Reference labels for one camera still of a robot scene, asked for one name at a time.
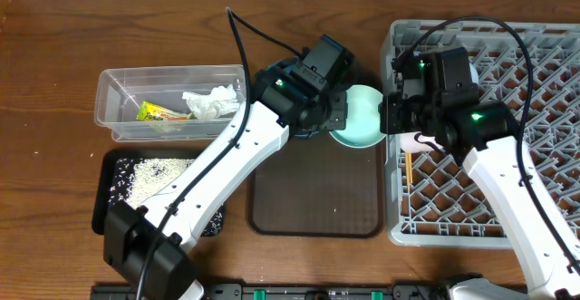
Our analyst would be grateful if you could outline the pink plastic cup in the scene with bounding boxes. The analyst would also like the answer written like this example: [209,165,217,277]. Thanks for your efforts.
[398,131,443,153]

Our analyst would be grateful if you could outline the light green small plate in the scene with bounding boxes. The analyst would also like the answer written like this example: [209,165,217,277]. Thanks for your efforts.
[330,84,385,149]

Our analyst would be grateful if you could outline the wooden chopstick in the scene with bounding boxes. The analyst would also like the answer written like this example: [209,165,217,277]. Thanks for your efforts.
[405,152,413,192]

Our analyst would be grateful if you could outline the white tissue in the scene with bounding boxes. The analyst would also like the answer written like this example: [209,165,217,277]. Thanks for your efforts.
[182,84,240,121]

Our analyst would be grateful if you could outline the yellow snack wrapper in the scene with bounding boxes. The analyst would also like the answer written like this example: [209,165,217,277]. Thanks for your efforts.
[136,102,193,121]

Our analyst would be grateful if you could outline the white rice grains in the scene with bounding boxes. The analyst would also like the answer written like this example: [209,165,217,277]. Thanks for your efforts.
[108,157,223,237]

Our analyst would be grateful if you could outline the light blue bowl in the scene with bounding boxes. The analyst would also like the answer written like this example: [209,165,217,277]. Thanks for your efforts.
[469,63,479,84]

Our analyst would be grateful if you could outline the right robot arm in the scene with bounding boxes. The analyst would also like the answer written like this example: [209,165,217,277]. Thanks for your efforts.
[382,47,579,299]

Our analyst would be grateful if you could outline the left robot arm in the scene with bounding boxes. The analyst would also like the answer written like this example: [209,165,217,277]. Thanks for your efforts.
[103,35,354,299]

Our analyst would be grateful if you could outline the grey plastic dishwasher rack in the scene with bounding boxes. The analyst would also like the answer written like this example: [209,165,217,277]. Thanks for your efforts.
[385,21,579,249]

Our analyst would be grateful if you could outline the clear plastic waste bin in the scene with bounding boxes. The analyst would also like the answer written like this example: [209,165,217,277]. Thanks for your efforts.
[94,64,247,142]

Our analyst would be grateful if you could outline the dark blue round plate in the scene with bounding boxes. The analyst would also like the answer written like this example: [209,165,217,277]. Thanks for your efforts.
[253,57,360,136]

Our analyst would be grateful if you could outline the brown plastic serving tray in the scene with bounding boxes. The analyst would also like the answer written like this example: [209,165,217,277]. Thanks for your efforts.
[247,133,385,239]

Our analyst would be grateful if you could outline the black plastic tray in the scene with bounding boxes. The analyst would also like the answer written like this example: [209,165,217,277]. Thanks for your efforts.
[92,148,202,235]

